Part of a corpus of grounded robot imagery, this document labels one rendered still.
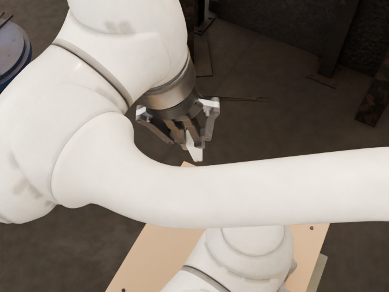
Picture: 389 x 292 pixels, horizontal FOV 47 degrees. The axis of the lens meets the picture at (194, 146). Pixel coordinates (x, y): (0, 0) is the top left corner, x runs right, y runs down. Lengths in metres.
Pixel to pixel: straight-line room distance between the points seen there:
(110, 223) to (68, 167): 1.13
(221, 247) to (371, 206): 0.40
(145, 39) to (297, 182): 0.20
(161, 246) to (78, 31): 0.66
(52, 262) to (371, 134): 1.21
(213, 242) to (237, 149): 0.93
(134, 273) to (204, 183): 0.66
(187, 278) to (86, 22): 0.47
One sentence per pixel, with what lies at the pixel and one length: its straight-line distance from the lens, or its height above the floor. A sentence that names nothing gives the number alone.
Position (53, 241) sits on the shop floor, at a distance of 1.54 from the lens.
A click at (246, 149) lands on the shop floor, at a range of 1.65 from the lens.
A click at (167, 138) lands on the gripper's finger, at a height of 0.78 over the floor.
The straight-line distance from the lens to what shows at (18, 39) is 1.48.
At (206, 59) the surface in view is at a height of 0.01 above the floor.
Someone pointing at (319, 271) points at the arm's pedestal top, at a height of 0.35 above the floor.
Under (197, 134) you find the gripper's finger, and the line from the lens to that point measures 0.70.
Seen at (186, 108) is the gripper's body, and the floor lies 0.90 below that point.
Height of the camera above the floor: 1.37
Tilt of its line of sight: 56 degrees down
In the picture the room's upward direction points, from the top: straight up
